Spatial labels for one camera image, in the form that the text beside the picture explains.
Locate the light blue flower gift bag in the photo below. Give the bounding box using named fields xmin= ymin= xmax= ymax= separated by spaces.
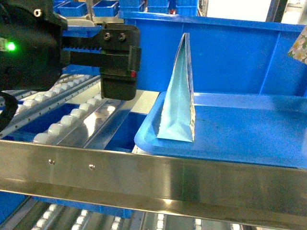
xmin=156 ymin=33 xmax=196 ymax=142

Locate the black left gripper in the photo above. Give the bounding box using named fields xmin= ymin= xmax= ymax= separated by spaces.
xmin=61 ymin=23 xmax=141 ymax=101

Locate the blue plastic tray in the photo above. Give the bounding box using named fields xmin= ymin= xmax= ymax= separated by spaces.
xmin=134 ymin=93 xmax=307 ymax=169

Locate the stainless steel shelf rail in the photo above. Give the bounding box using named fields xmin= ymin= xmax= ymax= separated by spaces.
xmin=0 ymin=140 xmax=307 ymax=230

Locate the large blue bin behind tray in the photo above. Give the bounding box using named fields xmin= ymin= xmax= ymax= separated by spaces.
xmin=119 ymin=11 xmax=307 ymax=96

